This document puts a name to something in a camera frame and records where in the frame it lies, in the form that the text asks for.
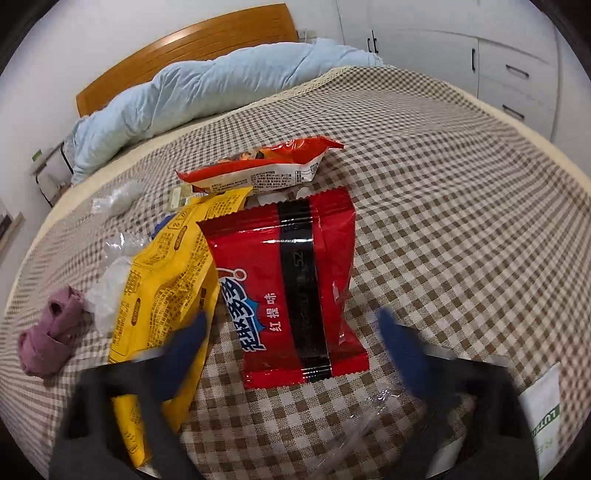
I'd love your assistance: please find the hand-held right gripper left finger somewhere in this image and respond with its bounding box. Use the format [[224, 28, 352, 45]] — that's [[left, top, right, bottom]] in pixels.
[[48, 310, 208, 480]]

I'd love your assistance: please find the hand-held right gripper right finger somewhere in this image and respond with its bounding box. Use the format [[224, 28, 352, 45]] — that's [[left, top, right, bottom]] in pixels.
[[376, 307, 539, 480]]

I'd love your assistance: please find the cream bed sheet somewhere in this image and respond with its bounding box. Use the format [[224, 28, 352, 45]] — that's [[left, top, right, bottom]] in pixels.
[[18, 65, 591, 287]]

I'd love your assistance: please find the white and green snack packet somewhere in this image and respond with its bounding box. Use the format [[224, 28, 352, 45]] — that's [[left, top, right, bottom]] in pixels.
[[519, 362, 561, 480]]

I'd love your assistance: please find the black metal bedside rack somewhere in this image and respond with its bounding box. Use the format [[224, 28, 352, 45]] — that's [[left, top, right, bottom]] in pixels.
[[30, 138, 77, 206]]

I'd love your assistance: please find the white wardrobe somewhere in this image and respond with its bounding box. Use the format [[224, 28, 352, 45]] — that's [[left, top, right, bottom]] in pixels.
[[337, 0, 561, 144]]

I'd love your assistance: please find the purple cloth bundle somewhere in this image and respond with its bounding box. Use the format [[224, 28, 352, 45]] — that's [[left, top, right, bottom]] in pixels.
[[18, 285, 87, 378]]

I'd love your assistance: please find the clear plastic film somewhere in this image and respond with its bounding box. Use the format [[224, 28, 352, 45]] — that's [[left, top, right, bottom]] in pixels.
[[318, 388, 416, 480]]

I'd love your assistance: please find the yellow snack bag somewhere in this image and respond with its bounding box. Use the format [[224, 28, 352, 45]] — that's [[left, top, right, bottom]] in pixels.
[[107, 186, 254, 469]]

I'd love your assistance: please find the clear plastic bottle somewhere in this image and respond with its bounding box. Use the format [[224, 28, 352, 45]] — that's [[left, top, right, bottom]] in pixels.
[[90, 181, 145, 216]]

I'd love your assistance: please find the orange snack bag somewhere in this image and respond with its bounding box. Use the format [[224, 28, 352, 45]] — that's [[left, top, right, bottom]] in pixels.
[[174, 136, 346, 195]]

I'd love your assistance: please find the red snack packet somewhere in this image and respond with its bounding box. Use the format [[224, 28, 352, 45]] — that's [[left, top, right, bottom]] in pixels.
[[196, 187, 371, 391]]

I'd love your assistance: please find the white plastic bag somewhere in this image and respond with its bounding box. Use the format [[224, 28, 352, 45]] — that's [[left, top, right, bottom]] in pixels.
[[85, 233, 139, 334]]

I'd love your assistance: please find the small blue plastic piece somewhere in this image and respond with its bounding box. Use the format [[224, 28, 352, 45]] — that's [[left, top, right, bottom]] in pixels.
[[150, 213, 178, 241]]

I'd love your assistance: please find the light blue duvet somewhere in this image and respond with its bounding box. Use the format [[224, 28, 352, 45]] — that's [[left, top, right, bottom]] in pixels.
[[69, 38, 385, 185]]

